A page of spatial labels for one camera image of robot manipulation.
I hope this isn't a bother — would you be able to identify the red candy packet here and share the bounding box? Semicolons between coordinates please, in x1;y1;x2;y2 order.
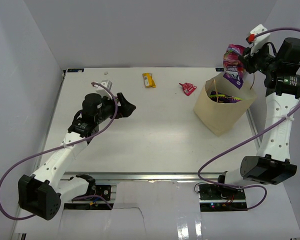
179;82;197;96

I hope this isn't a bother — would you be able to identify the dark blue chips bag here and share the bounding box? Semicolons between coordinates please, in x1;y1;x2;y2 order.
209;91;242;104

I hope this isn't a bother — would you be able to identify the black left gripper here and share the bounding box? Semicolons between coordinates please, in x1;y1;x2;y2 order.
95;93;136;124

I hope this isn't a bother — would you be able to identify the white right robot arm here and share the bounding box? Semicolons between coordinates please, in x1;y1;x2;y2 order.
215;37;300;200

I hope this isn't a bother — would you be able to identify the yellow snack bar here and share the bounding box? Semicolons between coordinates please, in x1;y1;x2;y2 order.
142;72;156;88

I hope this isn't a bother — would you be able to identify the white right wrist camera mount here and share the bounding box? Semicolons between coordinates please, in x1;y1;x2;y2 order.
246;24;270;56

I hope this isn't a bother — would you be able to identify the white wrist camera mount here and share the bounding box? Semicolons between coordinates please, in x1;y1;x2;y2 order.
246;24;270;56
91;80;113;98

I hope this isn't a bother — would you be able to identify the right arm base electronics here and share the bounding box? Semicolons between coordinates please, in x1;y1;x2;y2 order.
193;182;247;213

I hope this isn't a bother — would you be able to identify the purple white snack packet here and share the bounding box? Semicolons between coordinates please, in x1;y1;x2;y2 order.
223;44;246;89

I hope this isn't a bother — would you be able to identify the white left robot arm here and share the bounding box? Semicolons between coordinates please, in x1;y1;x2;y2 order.
18;92;136;221

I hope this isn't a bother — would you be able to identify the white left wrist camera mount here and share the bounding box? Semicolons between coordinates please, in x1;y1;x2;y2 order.
91;80;113;98

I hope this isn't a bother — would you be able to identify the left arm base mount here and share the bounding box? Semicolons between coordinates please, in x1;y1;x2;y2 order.
63;184;117;211

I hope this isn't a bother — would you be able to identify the brown paper bag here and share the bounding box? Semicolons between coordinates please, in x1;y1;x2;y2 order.
193;72;257;136

